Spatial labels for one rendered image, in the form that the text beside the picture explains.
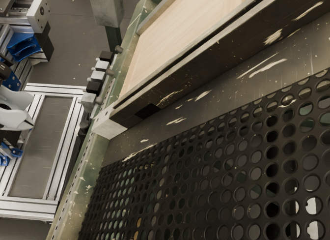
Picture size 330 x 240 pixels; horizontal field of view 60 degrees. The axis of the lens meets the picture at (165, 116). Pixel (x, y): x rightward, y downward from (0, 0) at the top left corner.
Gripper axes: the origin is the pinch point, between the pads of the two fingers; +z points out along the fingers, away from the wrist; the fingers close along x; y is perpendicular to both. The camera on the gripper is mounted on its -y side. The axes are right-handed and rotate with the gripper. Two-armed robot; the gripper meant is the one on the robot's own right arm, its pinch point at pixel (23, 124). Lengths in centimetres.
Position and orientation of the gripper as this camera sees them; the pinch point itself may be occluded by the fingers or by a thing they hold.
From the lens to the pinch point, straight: 55.9
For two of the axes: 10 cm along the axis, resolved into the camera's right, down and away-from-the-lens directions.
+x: -0.2, -8.1, 5.9
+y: 8.7, -3.0, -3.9
